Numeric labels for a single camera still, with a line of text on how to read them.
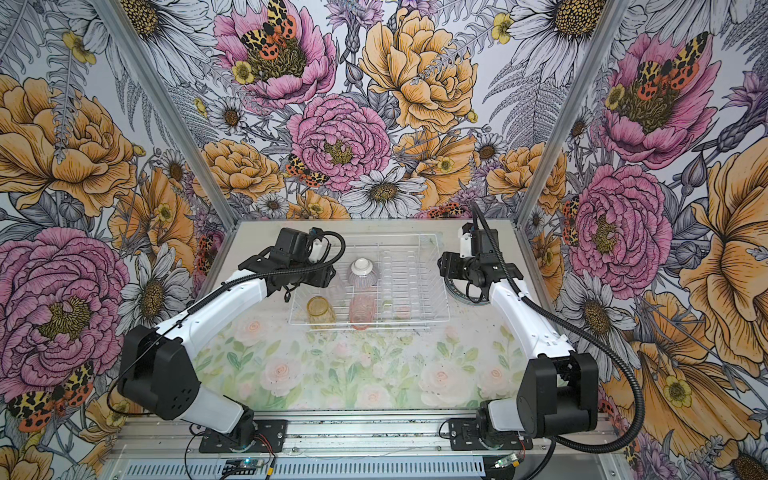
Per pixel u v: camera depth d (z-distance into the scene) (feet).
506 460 2.35
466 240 2.55
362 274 3.26
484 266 2.06
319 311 2.80
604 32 2.45
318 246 2.57
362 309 2.84
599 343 1.36
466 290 2.45
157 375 1.41
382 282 3.36
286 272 2.01
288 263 2.13
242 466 2.32
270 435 2.46
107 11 2.31
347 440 2.50
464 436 2.42
